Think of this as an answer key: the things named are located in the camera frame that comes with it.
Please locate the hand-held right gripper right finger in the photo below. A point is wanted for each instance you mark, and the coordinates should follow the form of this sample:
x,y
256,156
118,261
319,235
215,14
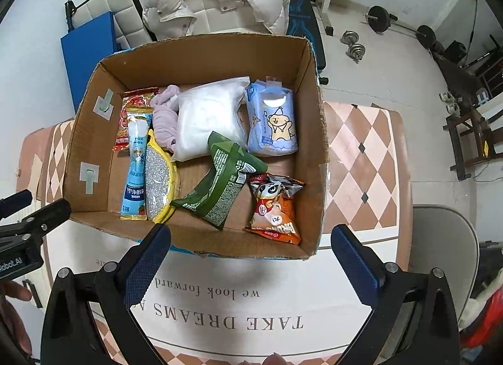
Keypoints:
x,y
357,270

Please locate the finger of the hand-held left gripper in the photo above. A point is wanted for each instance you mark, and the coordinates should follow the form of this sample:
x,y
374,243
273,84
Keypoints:
x,y
47,217
13,200

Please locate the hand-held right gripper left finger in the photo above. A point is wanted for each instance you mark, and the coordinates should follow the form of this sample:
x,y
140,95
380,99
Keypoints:
x,y
147,266

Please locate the cardboard box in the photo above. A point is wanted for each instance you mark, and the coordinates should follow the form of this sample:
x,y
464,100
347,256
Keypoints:
x,y
188,237

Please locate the yellow silver scrub sponge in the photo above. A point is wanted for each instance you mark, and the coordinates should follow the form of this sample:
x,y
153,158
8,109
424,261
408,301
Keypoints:
x,y
157,180

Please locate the blue stick packet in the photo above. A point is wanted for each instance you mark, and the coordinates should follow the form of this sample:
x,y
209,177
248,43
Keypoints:
x,y
135,176

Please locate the orange snack packet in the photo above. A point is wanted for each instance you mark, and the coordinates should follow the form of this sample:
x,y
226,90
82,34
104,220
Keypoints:
x,y
275,211

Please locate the green snack packet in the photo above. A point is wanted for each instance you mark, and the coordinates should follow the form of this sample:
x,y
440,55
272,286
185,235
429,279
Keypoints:
x,y
220,188

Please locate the red snack packet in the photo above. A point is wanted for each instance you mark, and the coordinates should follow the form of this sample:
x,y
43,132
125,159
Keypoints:
x,y
125,133

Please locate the pale purple sock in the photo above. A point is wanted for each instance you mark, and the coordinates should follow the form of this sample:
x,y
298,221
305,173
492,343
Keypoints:
x,y
163,125

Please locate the white soft bag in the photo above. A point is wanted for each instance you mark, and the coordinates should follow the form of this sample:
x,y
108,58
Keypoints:
x,y
204,117

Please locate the blue tissue packet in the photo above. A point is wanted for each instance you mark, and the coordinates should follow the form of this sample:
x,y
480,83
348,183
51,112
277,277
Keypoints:
x,y
271,125

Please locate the person's left hand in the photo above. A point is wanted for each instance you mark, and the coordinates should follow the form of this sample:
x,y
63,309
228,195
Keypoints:
x,y
13,310

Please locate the grey chair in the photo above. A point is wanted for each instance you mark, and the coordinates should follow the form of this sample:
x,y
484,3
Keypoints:
x,y
440,255

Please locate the white goose plush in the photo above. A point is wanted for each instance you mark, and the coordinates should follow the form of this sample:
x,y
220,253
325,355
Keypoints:
x,y
475,310

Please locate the red plastic bag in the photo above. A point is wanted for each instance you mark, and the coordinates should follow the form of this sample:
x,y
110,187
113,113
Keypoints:
x,y
489,335

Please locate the blue folded mat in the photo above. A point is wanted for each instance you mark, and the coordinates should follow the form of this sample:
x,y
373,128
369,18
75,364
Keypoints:
x,y
86,58

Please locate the dark wooden chair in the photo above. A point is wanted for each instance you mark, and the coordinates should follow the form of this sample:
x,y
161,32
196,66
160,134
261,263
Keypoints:
x,y
467,152

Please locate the white shoe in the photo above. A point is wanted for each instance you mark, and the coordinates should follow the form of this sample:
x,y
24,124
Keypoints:
x,y
453,109
445,97

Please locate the white padded chair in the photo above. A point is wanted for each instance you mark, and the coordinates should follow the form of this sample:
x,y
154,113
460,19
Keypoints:
x,y
102,7

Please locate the chrome dumbbell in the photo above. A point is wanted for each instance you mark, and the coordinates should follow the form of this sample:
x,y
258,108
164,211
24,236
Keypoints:
x,y
356,52
347,37

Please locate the black speaker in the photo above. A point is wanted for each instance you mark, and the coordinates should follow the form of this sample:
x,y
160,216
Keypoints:
x,y
455,51

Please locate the small barbell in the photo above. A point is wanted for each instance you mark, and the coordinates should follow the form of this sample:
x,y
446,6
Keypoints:
x,y
379,18

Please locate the black weight bench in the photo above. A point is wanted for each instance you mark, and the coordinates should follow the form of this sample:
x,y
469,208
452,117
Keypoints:
x,y
300,11

